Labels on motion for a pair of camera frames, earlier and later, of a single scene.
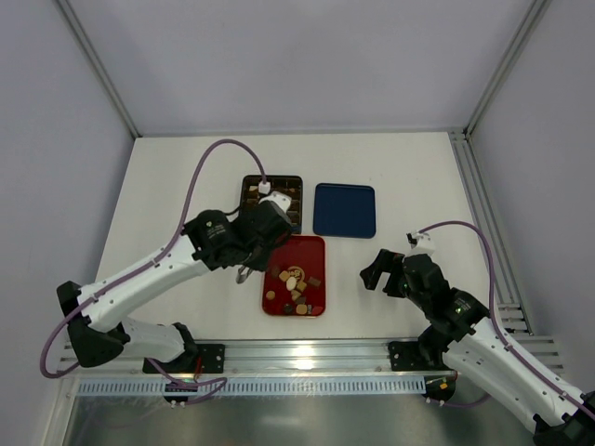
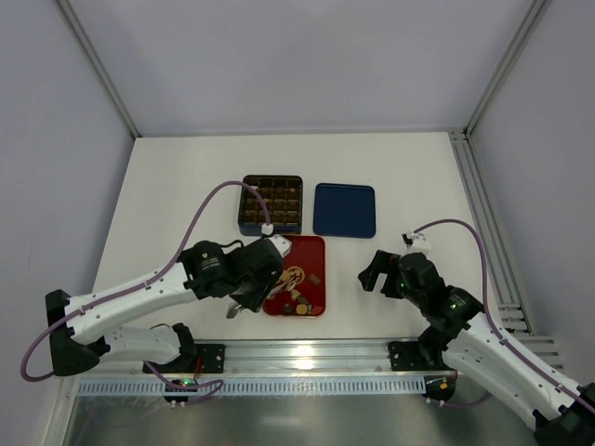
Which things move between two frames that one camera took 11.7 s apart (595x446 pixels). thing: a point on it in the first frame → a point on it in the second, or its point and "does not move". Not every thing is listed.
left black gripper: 259,259 → 253,293
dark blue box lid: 344,210 does not move
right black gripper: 392,275 does not move
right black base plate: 417,355 does not move
